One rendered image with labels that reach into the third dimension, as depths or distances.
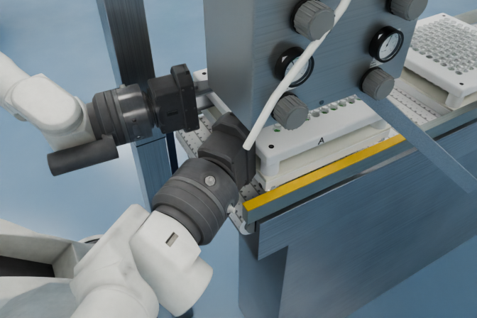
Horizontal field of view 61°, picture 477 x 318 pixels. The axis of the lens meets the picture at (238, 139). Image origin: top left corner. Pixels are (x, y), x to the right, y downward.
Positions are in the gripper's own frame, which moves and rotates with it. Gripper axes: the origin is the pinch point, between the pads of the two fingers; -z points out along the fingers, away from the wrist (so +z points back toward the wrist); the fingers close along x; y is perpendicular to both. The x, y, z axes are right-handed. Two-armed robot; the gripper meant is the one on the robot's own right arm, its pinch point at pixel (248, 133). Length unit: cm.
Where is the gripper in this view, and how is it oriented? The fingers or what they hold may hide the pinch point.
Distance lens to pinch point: 59.9
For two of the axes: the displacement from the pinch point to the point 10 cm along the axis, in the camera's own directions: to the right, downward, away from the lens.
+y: 8.8, 3.0, -3.8
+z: -4.8, 6.1, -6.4
